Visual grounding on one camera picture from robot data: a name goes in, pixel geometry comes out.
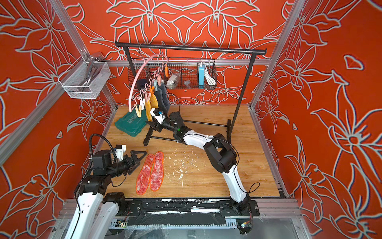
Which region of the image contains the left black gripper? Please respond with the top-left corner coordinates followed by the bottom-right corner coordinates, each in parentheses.
top-left (106, 151), bottom-right (146, 179)

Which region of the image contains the dark grey insole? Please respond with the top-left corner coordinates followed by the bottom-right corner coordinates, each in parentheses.
top-left (160, 83), bottom-right (170, 112)
top-left (155, 86), bottom-right (168, 115)

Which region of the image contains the yellow insole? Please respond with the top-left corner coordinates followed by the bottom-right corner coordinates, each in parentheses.
top-left (149, 93), bottom-right (159, 109)
top-left (145, 100), bottom-right (153, 121)

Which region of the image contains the red patterned insole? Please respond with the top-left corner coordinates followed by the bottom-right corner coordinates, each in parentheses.
top-left (136, 154), bottom-right (155, 195)

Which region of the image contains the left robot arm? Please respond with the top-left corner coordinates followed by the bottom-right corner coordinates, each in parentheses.
top-left (65, 134), bottom-right (147, 239)

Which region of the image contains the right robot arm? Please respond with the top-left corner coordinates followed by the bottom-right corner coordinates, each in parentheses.
top-left (149, 109), bottom-right (251, 214)

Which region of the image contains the pink clip hanger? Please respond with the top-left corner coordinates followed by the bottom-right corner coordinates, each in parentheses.
top-left (128, 53), bottom-right (169, 117)

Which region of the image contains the green tool case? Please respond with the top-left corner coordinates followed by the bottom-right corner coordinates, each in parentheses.
top-left (114, 110), bottom-right (148, 137)

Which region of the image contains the blue box in basket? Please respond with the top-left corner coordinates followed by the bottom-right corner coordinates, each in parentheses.
top-left (198, 62), bottom-right (205, 89)

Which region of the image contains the white mesh basket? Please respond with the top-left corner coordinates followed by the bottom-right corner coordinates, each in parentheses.
top-left (59, 52), bottom-right (111, 99)

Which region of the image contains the black garment rack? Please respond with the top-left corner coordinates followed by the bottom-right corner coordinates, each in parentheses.
top-left (115, 41), bottom-right (267, 146)

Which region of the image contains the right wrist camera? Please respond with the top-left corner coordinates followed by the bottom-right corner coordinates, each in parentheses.
top-left (150, 108), bottom-right (166, 125)

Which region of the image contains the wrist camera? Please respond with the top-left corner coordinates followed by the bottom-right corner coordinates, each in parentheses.
top-left (114, 144), bottom-right (126, 162)
top-left (150, 108), bottom-right (166, 125)

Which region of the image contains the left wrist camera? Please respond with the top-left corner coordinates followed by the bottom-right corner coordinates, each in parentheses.
top-left (114, 144), bottom-right (126, 162)

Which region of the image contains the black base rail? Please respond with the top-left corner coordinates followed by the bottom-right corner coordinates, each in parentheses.
top-left (109, 198), bottom-right (260, 230)

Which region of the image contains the black wire basket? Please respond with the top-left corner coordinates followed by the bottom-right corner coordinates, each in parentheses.
top-left (127, 58), bottom-right (217, 89)

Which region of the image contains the white cable in basket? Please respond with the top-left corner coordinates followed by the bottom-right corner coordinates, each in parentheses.
top-left (204, 69), bottom-right (217, 87)

